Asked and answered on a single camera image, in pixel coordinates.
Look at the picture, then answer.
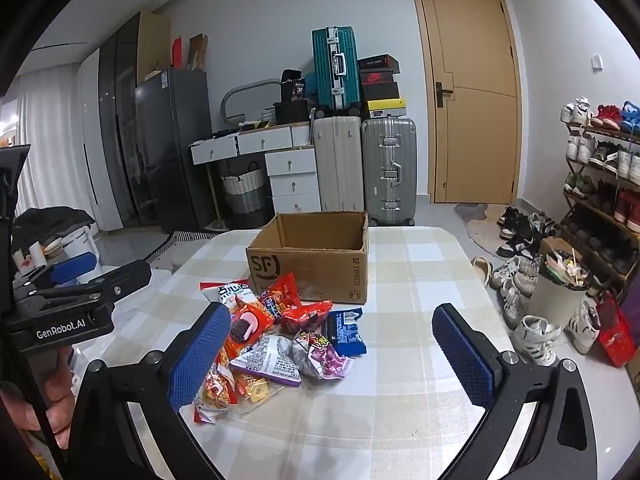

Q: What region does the dark grey refrigerator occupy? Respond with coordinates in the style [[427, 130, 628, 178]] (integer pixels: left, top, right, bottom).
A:
[[136, 67, 215, 234]]

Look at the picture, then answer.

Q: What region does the checked tablecloth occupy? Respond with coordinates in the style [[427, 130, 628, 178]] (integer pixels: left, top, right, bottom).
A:
[[74, 225, 640, 480]]

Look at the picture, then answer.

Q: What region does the red shopping bag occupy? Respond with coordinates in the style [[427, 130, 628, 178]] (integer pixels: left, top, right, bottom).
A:
[[597, 290, 636, 368]]

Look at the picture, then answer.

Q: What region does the teal suitcase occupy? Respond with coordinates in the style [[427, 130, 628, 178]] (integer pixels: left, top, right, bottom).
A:
[[311, 26, 361, 116]]

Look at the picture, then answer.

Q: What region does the cheese cracker packet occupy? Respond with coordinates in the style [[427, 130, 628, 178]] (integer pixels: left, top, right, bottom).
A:
[[234, 372, 282, 405]]

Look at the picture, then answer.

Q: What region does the white red noodle snack bag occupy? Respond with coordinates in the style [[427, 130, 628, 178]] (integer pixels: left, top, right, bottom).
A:
[[200, 280, 257, 312]]

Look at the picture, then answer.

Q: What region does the white sneaker on floor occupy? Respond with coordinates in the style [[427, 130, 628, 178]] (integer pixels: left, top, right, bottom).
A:
[[513, 315, 562, 367]]

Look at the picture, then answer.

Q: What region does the orange bread loaf packet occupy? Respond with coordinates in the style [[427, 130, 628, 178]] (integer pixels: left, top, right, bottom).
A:
[[193, 349, 238, 425]]

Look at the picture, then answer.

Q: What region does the red chip snack bag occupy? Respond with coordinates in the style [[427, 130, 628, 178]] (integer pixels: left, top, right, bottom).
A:
[[259, 272, 333, 335]]

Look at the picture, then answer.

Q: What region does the white drawer desk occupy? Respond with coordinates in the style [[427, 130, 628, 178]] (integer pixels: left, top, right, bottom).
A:
[[190, 122, 321, 214]]

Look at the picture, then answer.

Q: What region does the red chocolate pie packet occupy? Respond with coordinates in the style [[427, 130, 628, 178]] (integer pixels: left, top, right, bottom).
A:
[[224, 296, 274, 360]]

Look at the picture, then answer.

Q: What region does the woven laundry basket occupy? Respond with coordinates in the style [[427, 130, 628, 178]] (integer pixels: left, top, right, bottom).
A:
[[220, 160, 272, 230]]

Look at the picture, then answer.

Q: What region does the beige suitcase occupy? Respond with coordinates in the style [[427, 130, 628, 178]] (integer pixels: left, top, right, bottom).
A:
[[311, 116, 366, 211]]

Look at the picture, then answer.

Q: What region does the white trash bin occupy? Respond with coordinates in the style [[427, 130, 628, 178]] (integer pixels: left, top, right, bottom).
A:
[[526, 249, 590, 328]]

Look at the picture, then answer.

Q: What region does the purple white snack bag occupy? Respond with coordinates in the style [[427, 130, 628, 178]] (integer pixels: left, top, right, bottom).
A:
[[230, 334, 302, 388]]

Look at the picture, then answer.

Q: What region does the person's left hand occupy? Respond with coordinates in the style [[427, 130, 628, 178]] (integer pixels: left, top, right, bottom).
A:
[[0, 346, 76, 451]]

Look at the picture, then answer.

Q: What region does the black glass cabinet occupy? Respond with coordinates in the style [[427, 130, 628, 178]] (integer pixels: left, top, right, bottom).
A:
[[98, 11, 170, 228]]

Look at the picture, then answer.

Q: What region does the SF cardboard box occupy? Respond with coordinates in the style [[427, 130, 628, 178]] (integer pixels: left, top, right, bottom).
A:
[[245, 211, 369, 304]]

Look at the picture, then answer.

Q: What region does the stack of shoe boxes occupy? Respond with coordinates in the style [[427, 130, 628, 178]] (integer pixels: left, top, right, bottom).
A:
[[358, 54, 407, 119]]

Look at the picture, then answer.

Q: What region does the silver suitcase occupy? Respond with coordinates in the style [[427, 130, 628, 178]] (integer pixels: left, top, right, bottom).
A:
[[361, 117, 416, 226]]

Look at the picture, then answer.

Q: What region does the wooden shoe rack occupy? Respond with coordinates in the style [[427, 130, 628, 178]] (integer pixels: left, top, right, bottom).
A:
[[560, 124, 639, 299]]

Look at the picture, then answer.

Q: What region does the wooden door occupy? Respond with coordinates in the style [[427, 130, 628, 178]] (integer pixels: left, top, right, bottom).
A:
[[414, 0, 522, 204]]

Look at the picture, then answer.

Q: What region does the black bag on desk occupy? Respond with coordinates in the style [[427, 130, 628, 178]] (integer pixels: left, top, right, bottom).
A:
[[280, 68, 306, 102]]

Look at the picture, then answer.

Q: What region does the blue cookie packet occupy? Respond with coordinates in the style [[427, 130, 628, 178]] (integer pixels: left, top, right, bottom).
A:
[[322, 308, 367, 358]]

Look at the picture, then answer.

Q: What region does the door mat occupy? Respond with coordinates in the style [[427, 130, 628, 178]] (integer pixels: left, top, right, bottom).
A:
[[454, 203, 506, 257]]

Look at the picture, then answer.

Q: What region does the purple candy bag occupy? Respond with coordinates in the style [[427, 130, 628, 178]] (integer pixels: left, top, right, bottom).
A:
[[291, 332, 352, 380]]

